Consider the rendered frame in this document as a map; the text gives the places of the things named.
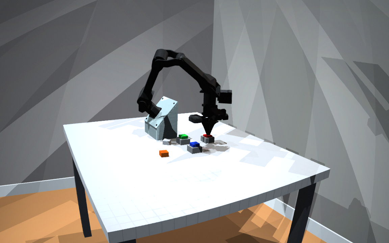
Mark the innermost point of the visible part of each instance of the green button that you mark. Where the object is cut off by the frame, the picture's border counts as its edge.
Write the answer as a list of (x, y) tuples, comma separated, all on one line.
[(183, 139)]

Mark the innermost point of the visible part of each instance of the orange block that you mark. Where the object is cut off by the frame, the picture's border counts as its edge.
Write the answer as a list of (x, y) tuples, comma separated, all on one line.
[(163, 153)]

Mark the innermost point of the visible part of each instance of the red button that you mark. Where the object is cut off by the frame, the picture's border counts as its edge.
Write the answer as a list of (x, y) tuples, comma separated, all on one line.
[(207, 138)]

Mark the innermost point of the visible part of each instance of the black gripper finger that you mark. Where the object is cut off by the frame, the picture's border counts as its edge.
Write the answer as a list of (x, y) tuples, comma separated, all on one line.
[(206, 127), (211, 125)]

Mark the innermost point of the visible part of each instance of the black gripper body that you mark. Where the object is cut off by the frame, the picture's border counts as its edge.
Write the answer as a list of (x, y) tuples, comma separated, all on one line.
[(198, 119)]

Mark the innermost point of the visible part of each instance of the blue button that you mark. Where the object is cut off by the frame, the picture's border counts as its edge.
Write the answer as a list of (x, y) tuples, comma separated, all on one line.
[(194, 147)]

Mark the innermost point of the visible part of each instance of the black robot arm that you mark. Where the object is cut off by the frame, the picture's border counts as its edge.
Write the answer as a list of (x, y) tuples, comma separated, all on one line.
[(207, 83)]

